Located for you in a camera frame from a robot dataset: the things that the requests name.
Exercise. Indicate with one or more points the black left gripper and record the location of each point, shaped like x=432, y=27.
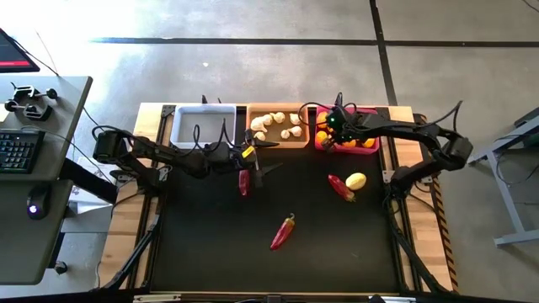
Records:
x=242, y=157

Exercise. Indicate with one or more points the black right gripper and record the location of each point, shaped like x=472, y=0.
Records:
x=349, y=126

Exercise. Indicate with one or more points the round orange fruit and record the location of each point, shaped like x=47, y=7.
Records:
x=321, y=137

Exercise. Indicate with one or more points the white garlic bulb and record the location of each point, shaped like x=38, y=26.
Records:
x=285, y=134
x=296, y=131
x=279, y=117
x=257, y=124
x=260, y=136
x=295, y=119
x=268, y=119

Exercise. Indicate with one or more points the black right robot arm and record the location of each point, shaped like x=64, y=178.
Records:
x=421, y=132

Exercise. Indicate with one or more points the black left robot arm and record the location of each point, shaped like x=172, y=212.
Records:
x=168, y=153

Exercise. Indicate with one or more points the translucent orange plastic bin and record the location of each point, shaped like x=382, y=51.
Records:
x=273, y=128

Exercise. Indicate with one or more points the translucent pink plastic bin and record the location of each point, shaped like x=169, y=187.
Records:
x=362, y=151

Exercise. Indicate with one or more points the translucent white plastic bin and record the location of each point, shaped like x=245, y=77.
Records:
x=204, y=130

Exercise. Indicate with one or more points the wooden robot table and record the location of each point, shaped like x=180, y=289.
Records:
x=421, y=219

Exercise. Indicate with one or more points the yellow black hazard tape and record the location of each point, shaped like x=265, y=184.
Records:
x=446, y=244

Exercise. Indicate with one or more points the white paper sheet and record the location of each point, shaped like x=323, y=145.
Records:
x=84, y=206

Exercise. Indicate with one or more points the grey metal stand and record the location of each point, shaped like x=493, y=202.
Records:
x=511, y=202

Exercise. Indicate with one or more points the grey office desk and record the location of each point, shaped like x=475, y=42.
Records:
x=63, y=126

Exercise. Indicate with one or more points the black computer mouse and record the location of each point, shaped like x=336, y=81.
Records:
x=38, y=202

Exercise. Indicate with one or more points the black desk caster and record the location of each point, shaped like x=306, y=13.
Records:
x=61, y=267

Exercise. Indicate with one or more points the black table clamp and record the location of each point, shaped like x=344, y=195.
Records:
x=35, y=113
x=25, y=90

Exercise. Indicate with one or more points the black keyboard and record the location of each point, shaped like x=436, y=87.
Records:
x=19, y=151

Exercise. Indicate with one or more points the black desk monitor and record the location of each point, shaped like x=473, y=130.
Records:
x=12, y=54

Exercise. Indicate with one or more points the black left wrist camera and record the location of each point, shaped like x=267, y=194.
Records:
x=219, y=154

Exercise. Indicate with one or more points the black frame strut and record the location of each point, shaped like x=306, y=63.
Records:
x=414, y=261
x=135, y=256

